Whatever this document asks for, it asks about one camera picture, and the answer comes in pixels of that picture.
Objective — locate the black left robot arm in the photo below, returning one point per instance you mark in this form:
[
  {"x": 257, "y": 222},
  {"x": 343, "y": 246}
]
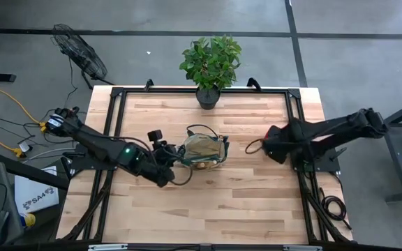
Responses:
[{"x": 100, "y": 146}]

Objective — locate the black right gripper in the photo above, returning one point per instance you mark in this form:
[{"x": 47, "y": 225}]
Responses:
[{"x": 277, "y": 144}]

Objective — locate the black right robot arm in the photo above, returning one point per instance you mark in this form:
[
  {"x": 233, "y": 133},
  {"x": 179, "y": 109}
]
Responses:
[{"x": 340, "y": 129}]

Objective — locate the white printed box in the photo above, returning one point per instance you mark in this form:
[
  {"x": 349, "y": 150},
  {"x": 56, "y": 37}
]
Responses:
[{"x": 35, "y": 188}]

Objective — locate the yellow round object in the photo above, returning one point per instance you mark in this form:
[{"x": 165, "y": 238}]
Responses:
[{"x": 29, "y": 220}]

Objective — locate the small black pot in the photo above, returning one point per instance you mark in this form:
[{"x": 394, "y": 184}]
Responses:
[{"x": 254, "y": 83}]

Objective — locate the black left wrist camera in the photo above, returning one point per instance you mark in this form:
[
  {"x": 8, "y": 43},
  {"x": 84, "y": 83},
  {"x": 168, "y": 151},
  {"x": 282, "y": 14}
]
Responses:
[{"x": 155, "y": 136}]

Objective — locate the black aluminium table frame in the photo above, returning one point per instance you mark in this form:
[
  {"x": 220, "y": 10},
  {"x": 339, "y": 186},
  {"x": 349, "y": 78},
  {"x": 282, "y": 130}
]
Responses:
[{"x": 293, "y": 115}]

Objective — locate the potted plant in black pot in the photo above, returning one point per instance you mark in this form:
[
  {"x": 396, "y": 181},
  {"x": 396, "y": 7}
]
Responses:
[{"x": 209, "y": 62}]

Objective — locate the cream green gardening bag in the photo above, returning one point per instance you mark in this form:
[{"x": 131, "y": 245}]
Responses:
[{"x": 204, "y": 148}]

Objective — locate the black floor fan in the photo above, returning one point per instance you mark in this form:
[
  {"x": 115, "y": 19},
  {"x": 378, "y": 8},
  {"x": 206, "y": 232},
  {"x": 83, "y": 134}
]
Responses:
[{"x": 79, "y": 52}]

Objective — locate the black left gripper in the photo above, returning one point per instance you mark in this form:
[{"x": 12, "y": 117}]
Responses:
[{"x": 167, "y": 153}]

